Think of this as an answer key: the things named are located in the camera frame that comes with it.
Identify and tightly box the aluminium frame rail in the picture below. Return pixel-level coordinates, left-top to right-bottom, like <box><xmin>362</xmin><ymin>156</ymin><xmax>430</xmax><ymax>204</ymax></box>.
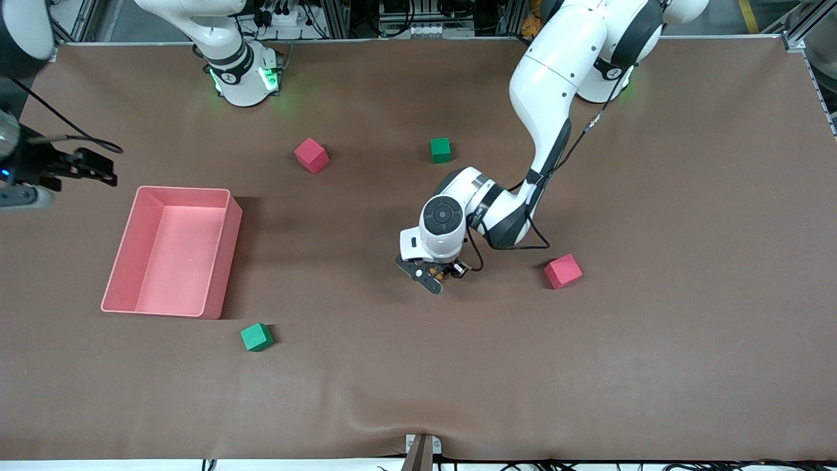
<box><xmin>780</xmin><ymin>0</ymin><xmax>837</xmax><ymax>54</ymax></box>

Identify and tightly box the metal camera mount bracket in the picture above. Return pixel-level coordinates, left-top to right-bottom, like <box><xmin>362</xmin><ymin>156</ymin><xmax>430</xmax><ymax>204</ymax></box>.
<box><xmin>400</xmin><ymin>433</ymin><xmax>443</xmax><ymax>471</ymax></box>

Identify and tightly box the brown table mat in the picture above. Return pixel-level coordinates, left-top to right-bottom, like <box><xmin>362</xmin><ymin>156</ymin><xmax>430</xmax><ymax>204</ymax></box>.
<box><xmin>0</xmin><ymin>36</ymin><xmax>837</xmax><ymax>462</ymax></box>

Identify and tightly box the pink foam cube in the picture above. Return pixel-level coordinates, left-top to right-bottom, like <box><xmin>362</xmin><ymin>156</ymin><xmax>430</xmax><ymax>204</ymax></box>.
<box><xmin>294</xmin><ymin>137</ymin><xmax>330</xmax><ymax>175</ymax></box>
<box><xmin>544</xmin><ymin>254</ymin><xmax>584</xmax><ymax>290</ymax></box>

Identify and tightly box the pink plastic bin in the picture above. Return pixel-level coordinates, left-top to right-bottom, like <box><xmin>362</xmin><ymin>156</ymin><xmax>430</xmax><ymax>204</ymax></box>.
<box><xmin>100</xmin><ymin>186</ymin><xmax>244</xmax><ymax>320</ymax></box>

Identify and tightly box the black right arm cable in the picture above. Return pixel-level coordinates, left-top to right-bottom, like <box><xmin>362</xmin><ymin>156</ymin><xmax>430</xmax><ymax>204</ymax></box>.
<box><xmin>10</xmin><ymin>75</ymin><xmax>125</xmax><ymax>156</ymax></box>

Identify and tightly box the white power strip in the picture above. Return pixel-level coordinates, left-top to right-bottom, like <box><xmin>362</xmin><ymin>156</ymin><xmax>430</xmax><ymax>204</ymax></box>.
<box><xmin>258</xmin><ymin>3</ymin><xmax>309</xmax><ymax>28</ymax></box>

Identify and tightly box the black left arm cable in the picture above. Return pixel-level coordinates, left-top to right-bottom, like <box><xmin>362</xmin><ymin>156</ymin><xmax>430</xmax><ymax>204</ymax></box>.
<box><xmin>458</xmin><ymin>62</ymin><xmax>638</xmax><ymax>272</ymax></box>

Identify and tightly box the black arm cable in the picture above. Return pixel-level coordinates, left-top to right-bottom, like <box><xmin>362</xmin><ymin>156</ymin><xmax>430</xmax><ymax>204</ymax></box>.
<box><xmin>458</xmin><ymin>62</ymin><xmax>638</xmax><ymax>272</ymax></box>
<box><xmin>10</xmin><ymin>75</ymin><xmax>125</xmax><ymax>156</ymax></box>

